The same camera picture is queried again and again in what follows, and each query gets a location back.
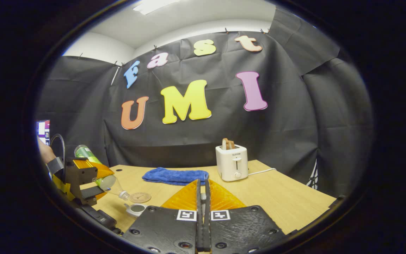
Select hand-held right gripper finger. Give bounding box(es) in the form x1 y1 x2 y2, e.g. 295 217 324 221
123 179 203 254
205 179 288 254

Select green label water bottle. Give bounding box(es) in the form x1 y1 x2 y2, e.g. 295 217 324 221
74 145 130 201

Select white ceramic teacup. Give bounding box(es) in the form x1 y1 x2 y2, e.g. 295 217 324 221
124 203 148 217

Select round wooden coaster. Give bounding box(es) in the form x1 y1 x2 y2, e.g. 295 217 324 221
129 192 152 204

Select computer monitor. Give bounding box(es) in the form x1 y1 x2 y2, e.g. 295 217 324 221
37 120 50 146

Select blue folded towel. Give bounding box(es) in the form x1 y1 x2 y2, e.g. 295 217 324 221
142 167 209 186

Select white toaster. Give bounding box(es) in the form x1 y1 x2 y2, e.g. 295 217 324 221
215 144 249 182

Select black backdrop cloth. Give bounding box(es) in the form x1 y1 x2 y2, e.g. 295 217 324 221
34 7 374 198

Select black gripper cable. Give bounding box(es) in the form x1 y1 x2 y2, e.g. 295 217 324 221
50 133 66 166

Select white toaster cable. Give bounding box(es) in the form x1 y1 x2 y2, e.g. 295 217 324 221
247 168 277 176

